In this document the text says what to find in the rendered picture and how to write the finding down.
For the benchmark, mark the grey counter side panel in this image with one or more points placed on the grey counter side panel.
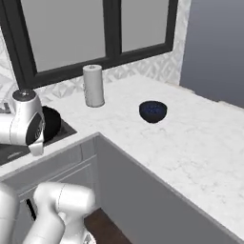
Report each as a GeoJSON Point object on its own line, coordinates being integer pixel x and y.
{"type": "Point", "coordinates": [143, 203]}

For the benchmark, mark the white paper towel roll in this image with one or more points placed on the white paper towel roll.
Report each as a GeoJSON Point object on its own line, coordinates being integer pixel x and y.
{"type": "Point", "coordinates": [93, 86]}

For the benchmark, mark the tall grey cabinet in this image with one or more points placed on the tall grey cabinet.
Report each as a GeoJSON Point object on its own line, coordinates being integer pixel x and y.
{"type": "Point", "coordinates": [214, 47]}

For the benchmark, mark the black framed window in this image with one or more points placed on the black framed window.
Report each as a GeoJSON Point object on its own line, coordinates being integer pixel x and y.
{"type": "Point", "coordinates": [111, 28]}

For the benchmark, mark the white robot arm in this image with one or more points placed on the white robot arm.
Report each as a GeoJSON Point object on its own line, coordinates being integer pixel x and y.
{"type": "Point", "coordinates": [19, 127]}

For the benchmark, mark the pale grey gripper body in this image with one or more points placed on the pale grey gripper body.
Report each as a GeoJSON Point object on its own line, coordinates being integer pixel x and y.
{"type": "Point", "coordinates": [37, 148]}

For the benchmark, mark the dark blue bowl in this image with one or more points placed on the dark blue bowl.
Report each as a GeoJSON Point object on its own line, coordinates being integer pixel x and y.
{"type": "Point", "coordinates": [152, 111]}

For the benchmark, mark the dark grey sink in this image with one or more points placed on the dark grey sink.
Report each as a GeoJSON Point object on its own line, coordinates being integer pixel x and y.
{"type": "Point", "coordinates": [65, 128]}

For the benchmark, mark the grey cupboard door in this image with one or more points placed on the grey cupboard door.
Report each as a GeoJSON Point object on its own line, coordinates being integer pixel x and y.
{"type": "Point", "coordinates": [68, 173]}

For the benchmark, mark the black round pan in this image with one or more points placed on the black round pan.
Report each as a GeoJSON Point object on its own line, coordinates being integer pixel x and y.
{"type": "Point", "coordinates": [52, 124]}

